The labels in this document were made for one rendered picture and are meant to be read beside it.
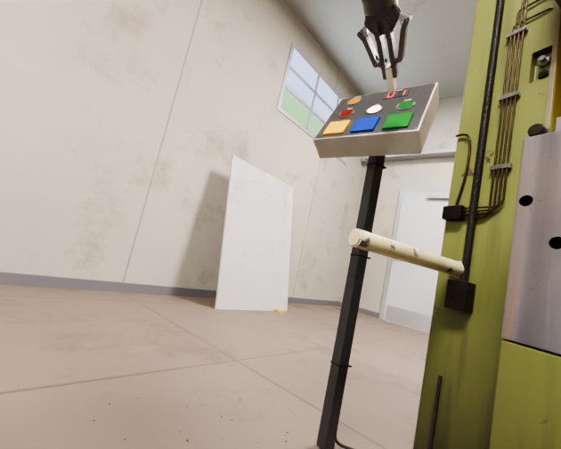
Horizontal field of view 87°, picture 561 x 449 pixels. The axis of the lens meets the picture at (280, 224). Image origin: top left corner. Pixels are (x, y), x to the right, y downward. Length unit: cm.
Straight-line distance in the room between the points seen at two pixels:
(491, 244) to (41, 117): 269
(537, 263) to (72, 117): 274
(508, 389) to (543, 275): 23
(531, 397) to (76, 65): 296
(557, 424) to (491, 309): 34
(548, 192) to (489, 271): 31
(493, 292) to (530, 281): 25
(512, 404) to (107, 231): 263
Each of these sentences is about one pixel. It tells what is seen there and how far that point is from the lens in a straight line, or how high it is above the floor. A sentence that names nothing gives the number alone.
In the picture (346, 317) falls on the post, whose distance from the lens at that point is 101.
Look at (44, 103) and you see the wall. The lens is 276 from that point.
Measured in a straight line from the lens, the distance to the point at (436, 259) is 93.
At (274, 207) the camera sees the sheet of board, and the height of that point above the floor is 115.
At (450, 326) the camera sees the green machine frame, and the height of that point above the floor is 45.
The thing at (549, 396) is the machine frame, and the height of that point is 39.
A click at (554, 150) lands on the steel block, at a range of 85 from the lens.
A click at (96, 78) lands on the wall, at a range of 291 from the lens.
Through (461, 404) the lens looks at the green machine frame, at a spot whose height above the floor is 25.
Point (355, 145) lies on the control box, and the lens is 101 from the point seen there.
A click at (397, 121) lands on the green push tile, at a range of 98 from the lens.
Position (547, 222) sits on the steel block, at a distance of 80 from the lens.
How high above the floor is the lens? 52
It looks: 7 degrees up
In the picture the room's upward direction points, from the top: 12 degrees clockwise
